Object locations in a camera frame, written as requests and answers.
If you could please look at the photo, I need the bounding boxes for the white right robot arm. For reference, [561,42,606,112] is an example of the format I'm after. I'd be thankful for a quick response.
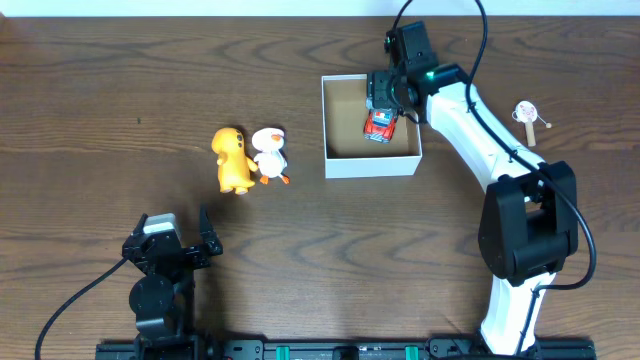
[366,64,578,355]

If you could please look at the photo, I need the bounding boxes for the white cardboard box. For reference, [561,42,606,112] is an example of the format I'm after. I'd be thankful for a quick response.
[321,74,422,179]

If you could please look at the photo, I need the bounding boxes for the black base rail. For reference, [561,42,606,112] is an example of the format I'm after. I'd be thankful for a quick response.
[94,337,597,360]

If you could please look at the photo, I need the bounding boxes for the white duck toy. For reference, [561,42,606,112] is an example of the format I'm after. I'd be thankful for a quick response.
[252,128,291,185]

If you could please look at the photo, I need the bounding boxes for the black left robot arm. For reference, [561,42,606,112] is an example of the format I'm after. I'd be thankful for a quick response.
[122,206,223,346]

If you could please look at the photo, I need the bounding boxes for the red toy truck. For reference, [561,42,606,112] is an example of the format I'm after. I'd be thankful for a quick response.
[363,109,398,144]

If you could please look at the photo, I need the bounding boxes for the wooden rattle drum toy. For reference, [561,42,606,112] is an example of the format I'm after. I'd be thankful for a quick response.
[512,100,552,147]

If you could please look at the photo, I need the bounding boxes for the yellow duck toy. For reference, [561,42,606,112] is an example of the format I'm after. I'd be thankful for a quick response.
[211,127,258,195]

